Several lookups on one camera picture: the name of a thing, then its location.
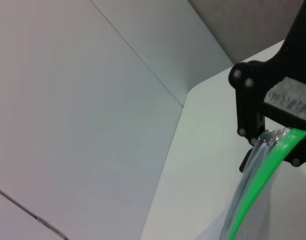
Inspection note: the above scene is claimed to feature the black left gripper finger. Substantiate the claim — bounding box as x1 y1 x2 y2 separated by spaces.
239 134 306 173
228 0 306 146

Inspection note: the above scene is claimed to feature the clear green-zip document bag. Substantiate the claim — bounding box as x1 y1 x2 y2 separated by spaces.
196 127 306 240

